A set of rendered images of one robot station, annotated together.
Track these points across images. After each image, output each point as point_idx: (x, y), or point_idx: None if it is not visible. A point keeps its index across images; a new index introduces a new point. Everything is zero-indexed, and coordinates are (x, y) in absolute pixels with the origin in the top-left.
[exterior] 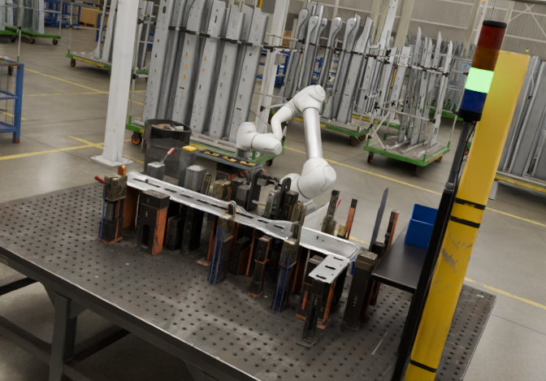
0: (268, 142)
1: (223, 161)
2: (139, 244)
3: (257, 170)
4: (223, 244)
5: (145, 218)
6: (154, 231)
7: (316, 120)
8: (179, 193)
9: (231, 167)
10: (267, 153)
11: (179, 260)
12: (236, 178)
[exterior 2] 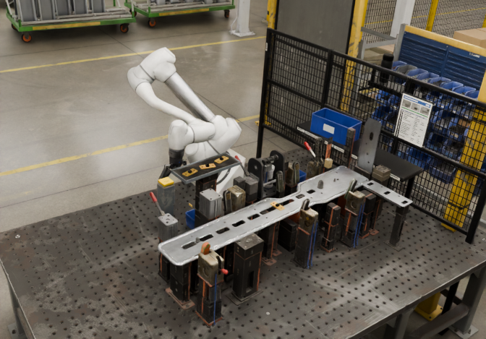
0: (209, 129)
1: (215, 171)
2: (244, 293)
3: (259, 160)
4: (314, 233)
5: (249, 268)
6: (258, 270)
7: (186, 83)
8: (232, 226)
9: (217, 173)
10: (210, 139)
11: (262, 275)
12: (234, 178)
